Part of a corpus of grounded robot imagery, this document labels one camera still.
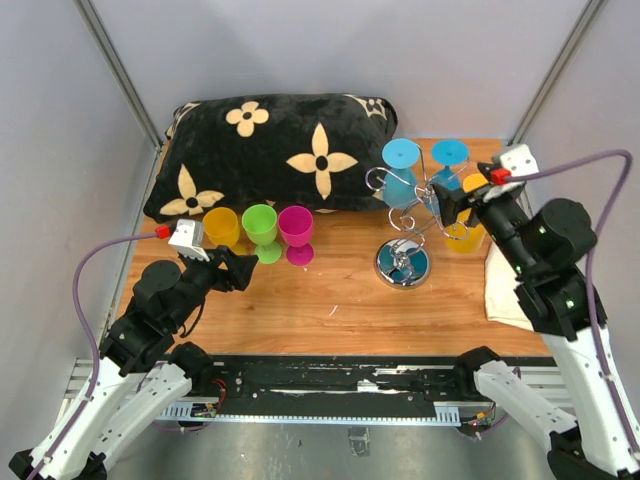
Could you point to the yellow plastic goblet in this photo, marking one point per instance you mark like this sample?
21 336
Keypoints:
462 238
221 226

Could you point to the magenta plastic goblet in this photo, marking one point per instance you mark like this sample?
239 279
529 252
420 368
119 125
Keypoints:
297 227

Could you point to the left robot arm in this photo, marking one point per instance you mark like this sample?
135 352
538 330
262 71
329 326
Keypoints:
140 371

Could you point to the right aluminium frame post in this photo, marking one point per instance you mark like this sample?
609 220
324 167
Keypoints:
585 21

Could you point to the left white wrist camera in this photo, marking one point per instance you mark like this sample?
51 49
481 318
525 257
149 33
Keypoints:
185 237

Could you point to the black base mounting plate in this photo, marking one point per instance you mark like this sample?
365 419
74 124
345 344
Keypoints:
335 387

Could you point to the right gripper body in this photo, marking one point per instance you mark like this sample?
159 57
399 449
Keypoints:
502 215

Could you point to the white folded cloth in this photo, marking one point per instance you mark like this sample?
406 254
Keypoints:
501 303

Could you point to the green plastic goblet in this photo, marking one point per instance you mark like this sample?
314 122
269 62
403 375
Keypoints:
260 224

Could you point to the yellow plastic goblet rear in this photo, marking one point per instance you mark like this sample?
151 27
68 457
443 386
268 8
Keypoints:
221 226

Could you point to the aluminium frame post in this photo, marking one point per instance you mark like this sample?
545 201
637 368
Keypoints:
585 21
97 29

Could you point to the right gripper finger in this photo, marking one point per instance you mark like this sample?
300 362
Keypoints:
490 171
451 203

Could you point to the left aluminium frame post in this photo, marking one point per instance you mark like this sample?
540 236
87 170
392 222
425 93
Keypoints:
97 29

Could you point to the yellow plastic goblet front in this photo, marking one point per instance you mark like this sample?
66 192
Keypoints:
462 238

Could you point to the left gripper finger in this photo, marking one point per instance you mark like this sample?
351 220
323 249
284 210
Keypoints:
221 255
238 270

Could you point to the chrome wine glass rack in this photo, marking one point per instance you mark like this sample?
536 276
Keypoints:
403 261

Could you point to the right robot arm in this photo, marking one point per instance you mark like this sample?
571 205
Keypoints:
599 439

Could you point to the blue plastic goblet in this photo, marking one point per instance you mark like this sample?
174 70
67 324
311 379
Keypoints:
453 157
400 155

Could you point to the black floral plush pillow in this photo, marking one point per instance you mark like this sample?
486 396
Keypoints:
308 149

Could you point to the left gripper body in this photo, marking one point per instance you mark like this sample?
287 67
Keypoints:
202 276

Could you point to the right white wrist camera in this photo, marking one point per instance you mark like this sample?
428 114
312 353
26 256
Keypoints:
515 161

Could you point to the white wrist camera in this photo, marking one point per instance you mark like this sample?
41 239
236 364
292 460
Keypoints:
515 161
185 237

